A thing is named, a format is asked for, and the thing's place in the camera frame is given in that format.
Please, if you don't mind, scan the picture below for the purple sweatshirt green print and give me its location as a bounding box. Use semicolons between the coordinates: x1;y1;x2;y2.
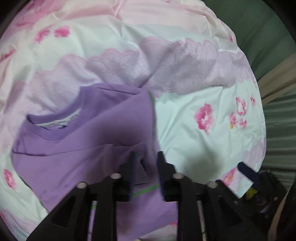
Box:
11;84;177;240

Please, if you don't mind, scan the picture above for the person's right hand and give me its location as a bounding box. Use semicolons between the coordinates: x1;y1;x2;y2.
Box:
267;182;296;241

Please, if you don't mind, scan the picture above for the green curtain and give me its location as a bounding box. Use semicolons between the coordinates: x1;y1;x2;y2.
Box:
205;1;295;188

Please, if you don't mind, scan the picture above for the pink floral duvet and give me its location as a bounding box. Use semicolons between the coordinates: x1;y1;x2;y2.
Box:
1;1;266;240

